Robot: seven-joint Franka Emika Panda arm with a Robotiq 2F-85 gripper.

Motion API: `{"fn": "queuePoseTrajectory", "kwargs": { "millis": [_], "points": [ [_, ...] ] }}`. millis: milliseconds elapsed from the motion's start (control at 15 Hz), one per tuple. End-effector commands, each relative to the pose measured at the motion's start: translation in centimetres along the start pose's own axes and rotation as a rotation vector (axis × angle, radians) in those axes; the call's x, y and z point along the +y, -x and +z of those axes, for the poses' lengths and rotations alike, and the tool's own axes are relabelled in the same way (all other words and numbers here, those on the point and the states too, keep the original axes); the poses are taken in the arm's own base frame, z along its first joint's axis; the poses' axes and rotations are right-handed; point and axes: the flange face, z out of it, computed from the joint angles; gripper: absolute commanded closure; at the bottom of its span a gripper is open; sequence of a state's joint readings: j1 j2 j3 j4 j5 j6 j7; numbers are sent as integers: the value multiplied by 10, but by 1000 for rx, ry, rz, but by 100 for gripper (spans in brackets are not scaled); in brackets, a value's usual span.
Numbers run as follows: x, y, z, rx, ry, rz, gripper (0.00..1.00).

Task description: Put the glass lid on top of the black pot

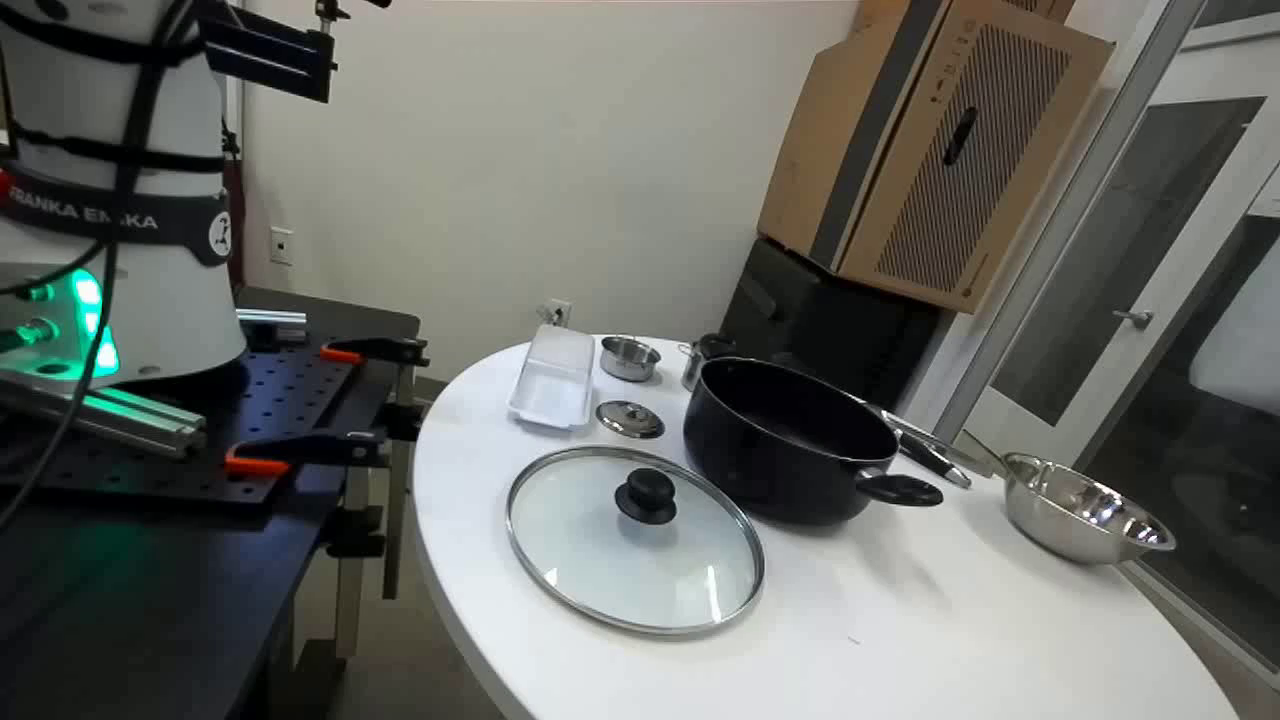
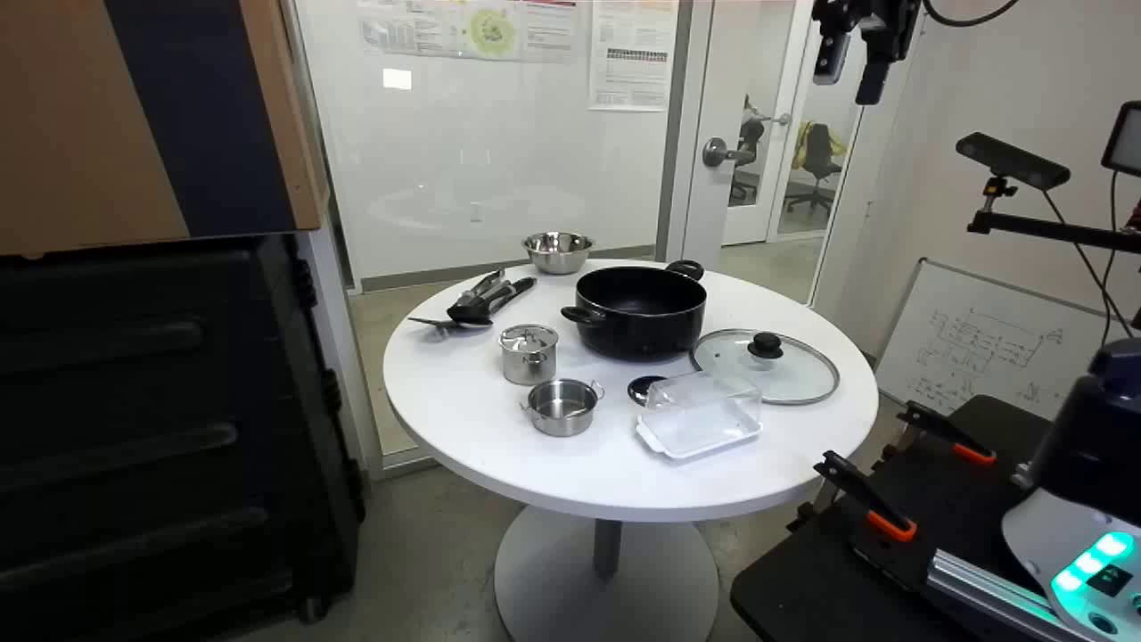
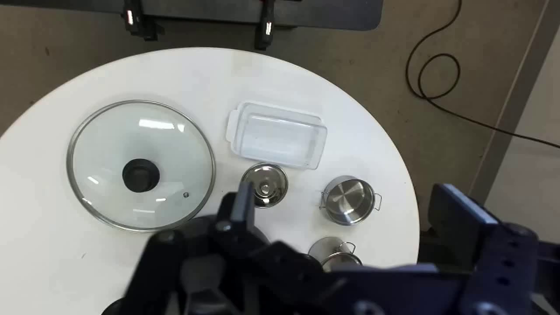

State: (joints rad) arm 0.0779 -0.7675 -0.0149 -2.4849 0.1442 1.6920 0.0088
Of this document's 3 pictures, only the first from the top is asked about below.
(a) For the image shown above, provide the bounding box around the large steel mixing bowl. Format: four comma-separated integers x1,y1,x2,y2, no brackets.
996,447,1180,566

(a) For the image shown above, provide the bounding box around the black cable on robot base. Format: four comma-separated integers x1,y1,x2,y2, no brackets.
0,0,217,530

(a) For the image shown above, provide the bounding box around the cardboard box with dark stripe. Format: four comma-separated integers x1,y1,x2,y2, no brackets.
754,0,1120,318

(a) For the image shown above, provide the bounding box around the clear plastic container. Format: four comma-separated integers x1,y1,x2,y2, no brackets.
506,318,598,436

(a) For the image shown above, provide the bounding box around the orange handled black clamp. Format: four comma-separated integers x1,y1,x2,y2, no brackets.
314,334,435,375
218,424,429,484

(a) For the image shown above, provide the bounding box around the small round steel lid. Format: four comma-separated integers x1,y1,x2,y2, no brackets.
593,396,666,445

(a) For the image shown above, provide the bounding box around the glass lid with black knob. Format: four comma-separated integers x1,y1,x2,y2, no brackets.
501,441,767,643

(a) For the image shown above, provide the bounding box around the black equipment case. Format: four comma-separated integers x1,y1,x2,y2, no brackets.
716,231,950,413

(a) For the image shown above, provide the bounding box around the small steel bowl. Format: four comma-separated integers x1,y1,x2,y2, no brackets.
594,330,666,388

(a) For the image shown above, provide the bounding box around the glass office door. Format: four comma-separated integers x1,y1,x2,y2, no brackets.
958,0,1280,675

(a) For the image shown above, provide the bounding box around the black perforated robot table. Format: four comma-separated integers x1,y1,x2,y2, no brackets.
0,283,430,720

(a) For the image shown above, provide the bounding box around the black cooking pot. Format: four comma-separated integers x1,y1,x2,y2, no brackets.
679,351,947,528

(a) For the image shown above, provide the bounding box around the black box device on mount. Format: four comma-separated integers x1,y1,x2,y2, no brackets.
197,0,353,108

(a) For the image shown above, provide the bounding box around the aluminium rail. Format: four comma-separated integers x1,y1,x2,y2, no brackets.
0,365,213,464

